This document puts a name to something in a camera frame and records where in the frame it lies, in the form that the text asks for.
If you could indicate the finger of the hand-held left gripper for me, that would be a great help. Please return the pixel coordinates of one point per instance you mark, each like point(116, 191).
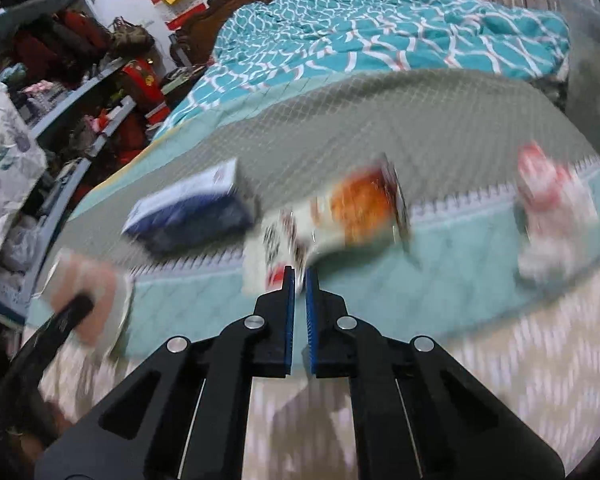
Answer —
point(72, 312)

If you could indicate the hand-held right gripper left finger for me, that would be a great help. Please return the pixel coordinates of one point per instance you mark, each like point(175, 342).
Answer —
point(289, 320)

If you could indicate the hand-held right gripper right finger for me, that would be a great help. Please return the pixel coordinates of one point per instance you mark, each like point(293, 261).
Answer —
point(311, 320)

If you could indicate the pink paper cup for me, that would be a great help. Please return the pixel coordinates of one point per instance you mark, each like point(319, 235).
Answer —
point(100, 285)

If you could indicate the orange and white snack packet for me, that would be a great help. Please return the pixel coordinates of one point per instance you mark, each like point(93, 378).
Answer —
point(360, 210)

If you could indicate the blue cardboard box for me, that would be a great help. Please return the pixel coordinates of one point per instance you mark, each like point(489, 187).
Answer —
point(190, 210)

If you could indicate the white floral cloth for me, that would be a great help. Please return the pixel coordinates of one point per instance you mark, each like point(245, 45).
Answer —
point(5, 170)

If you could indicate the grey metal shelf rack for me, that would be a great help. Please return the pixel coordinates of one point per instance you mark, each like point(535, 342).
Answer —
point(80, 95)

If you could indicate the patterned bedsheet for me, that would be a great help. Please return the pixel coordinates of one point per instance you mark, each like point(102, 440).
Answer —
point(430, 125)

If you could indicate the red bag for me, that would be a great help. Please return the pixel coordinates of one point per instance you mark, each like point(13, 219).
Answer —
point(145, 90)

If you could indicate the dark wicker nightstand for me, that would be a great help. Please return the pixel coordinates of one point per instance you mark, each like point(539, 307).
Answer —
point(180, 85)

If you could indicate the red and white wrapper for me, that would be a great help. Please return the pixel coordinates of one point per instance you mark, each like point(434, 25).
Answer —
point(550, 195)

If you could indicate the teal patterned quilt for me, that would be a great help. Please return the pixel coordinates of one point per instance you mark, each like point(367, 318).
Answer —
point(380, 25)

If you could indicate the red wall calendar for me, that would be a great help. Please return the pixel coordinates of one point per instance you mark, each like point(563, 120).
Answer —
point(185, 15)

